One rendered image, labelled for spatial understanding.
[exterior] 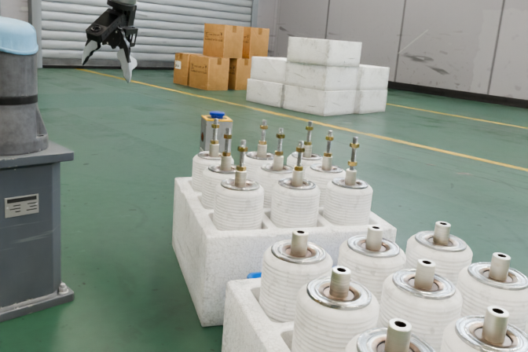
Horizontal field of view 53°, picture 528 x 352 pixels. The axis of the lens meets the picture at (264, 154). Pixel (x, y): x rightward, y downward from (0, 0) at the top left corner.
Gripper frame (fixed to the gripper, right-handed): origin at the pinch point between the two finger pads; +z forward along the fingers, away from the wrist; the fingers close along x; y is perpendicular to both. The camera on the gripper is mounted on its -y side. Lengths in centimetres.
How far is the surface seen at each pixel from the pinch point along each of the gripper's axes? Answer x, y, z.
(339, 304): -80, -72, -10
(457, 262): -93, -49, -10
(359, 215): -78, -24, 0
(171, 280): -46, -32, 27
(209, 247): -56, -45, 7
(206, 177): -46, -28, 3
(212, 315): -60, -45, 20
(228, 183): -53, -34, -1
